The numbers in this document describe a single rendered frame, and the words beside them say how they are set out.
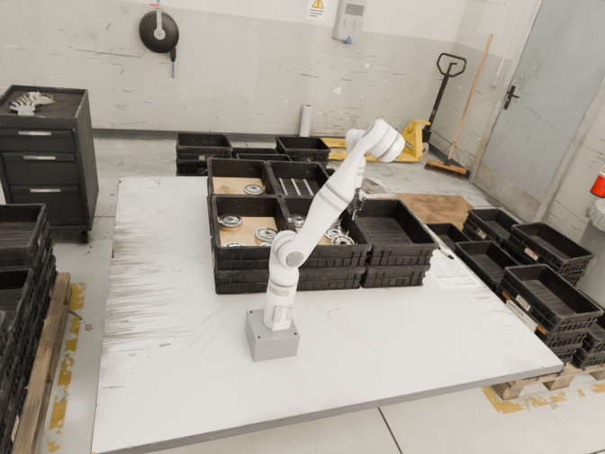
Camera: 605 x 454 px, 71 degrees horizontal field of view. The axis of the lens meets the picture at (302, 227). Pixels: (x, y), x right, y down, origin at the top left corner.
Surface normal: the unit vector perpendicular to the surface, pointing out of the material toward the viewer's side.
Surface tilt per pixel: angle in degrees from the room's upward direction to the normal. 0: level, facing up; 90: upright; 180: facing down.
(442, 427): 0
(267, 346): 90
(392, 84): 90
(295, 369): 0
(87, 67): 90
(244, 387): 0
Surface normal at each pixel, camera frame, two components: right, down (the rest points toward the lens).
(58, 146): 0.29, 0.53
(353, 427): 0.15, -0.84
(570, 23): -0.94, 0.04
